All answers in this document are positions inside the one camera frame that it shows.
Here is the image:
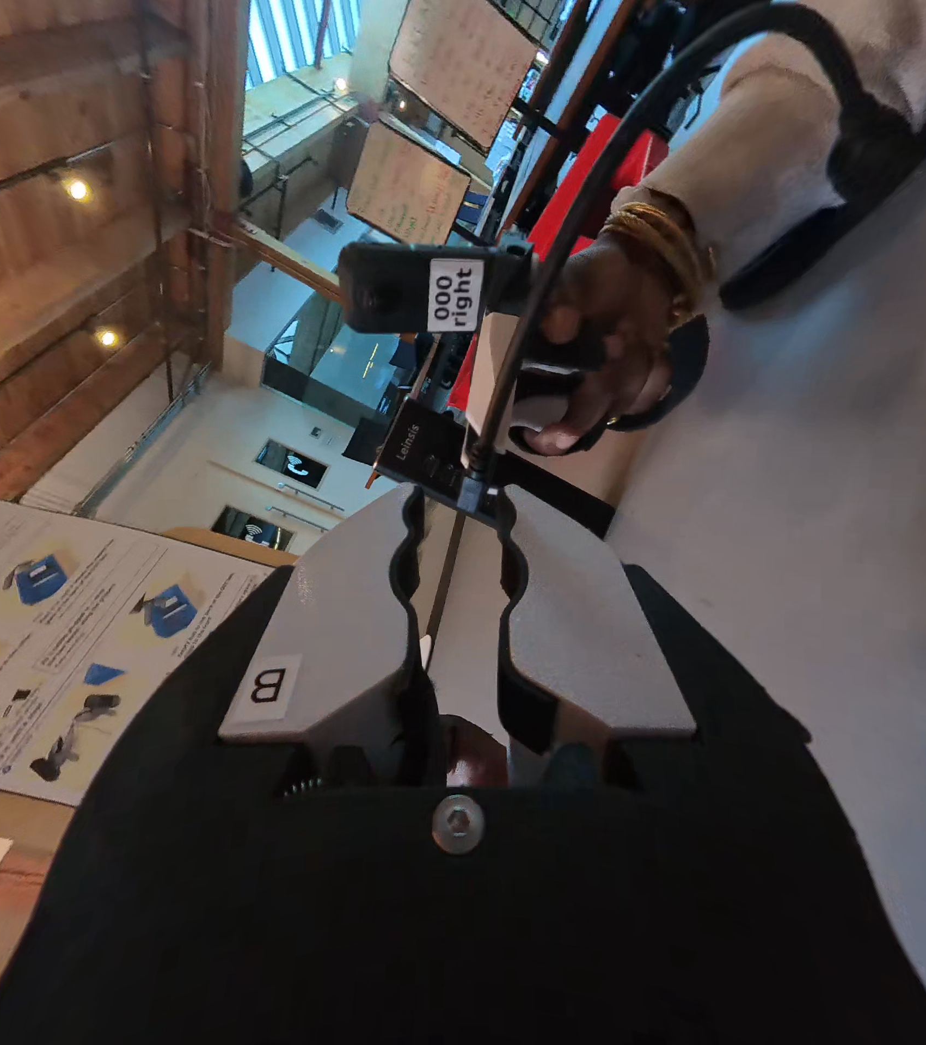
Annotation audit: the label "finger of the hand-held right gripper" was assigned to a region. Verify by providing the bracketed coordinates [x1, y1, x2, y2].
[461, 314, 524, 448]

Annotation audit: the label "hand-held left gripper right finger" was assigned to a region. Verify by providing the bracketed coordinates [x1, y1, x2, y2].
[498, 483, 697, 754]

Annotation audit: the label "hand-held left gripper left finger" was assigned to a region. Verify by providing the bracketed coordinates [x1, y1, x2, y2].
[219, 483, 441, 772]

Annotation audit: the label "black usb hub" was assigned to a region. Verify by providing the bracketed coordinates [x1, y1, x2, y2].
[369, 396, 513, 527]

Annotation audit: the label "black usb cable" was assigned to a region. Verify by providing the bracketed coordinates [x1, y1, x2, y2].
[455, 0, 921, 525]

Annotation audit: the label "person's right hand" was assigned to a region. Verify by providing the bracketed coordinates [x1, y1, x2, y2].
[522, 235, 680, 457]

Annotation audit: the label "whiteboard with handwriting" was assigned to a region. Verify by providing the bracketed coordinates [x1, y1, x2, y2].
[388, 0, 541, 153]
[346, 120, 474, 248]

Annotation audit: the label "printed instruction poster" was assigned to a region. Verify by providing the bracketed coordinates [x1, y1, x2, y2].
[0, 498, 278, 807]

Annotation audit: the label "red plastic bin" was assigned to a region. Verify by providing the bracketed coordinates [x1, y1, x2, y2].
[445, 113, 670, 411]

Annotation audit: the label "gold bracelets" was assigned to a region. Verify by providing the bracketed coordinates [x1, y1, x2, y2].
[598, 201, 717, 329]

